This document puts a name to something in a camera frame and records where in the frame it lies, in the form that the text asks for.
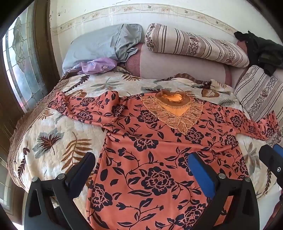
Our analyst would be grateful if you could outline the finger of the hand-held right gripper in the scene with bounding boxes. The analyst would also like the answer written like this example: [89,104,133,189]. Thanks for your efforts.
[258,144,283,185]

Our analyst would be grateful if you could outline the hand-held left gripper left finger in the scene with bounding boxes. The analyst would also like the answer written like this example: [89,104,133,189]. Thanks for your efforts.
[24,152,104,230]

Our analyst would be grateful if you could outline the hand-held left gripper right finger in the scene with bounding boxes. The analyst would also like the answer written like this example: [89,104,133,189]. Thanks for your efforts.
[187,153,260,230]

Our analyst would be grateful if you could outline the orange floral garment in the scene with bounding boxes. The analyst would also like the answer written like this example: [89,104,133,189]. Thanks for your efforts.
[50,90,279,230]

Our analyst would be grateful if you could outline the leaf print quilt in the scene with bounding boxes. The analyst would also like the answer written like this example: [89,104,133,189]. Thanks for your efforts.
[7,66,283,230]

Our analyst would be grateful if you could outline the striped square pillow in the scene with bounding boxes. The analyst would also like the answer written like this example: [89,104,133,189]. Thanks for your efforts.
[234,65,283,144]

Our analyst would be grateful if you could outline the purple floral cloth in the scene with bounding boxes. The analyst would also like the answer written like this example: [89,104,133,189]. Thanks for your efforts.
[77,57,117,75]

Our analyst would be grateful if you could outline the dark green jacket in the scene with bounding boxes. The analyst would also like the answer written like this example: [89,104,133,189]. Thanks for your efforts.
[234,30,283,77]

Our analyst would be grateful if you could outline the pink bed cushion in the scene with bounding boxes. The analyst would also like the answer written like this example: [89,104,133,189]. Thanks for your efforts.
[126,42,250,85]

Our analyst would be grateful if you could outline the grey-blue pillow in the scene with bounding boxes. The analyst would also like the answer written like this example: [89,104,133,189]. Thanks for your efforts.
[62,23,144,77]

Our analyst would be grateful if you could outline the stained glass window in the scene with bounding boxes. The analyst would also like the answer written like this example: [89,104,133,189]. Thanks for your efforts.
[2,16,48,112]

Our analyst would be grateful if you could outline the striped bolster pillow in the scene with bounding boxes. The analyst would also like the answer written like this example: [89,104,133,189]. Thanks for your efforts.
[145,23,250,68]

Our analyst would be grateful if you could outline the brown wooden window frame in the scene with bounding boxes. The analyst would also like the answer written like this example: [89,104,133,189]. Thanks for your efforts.
[33,0,60,94]

